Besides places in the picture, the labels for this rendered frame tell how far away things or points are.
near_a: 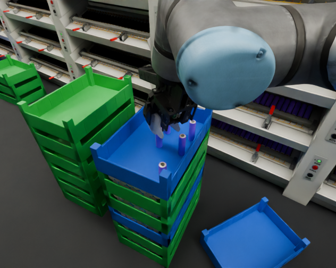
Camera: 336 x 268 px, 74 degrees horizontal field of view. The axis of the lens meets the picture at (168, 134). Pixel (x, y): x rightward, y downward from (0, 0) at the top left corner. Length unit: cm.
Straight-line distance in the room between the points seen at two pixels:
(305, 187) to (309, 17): 84
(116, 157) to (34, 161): 76
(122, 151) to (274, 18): 48
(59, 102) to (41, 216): 47
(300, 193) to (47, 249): 100
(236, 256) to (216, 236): 9
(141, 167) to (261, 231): 58
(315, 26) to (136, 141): 49
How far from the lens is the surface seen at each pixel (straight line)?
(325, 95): 83
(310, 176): 101
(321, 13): 30
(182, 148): 57
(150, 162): 58
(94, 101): 85
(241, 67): 23
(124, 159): 60
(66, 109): 84
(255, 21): 26
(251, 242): 95
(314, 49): 28
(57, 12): 148
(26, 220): 110
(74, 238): 98
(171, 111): 45
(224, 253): 91
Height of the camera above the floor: 83
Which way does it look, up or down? 40 degrees down
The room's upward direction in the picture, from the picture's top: straight up
